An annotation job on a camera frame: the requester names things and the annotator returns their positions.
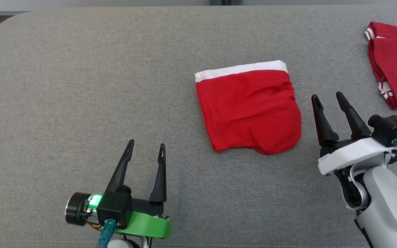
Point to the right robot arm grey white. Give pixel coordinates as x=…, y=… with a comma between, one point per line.
x=388, y=206

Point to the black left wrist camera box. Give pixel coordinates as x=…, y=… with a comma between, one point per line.
x=115, y=206

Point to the grey fabric sofa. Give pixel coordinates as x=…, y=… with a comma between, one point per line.
x=81, y=86

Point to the red shorts white stripe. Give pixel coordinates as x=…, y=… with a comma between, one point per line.
x=250, y=110

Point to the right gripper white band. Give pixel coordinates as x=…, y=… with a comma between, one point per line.
x=350, y=155

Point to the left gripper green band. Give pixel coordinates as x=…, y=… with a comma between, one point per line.
x=146, y=225

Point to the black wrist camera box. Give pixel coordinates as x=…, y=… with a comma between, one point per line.
x=389, y=129
x=115, y=206

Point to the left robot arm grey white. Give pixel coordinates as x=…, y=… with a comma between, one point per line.
x=122, y=244

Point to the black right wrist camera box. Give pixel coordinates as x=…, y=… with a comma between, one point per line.
x=389, y=129

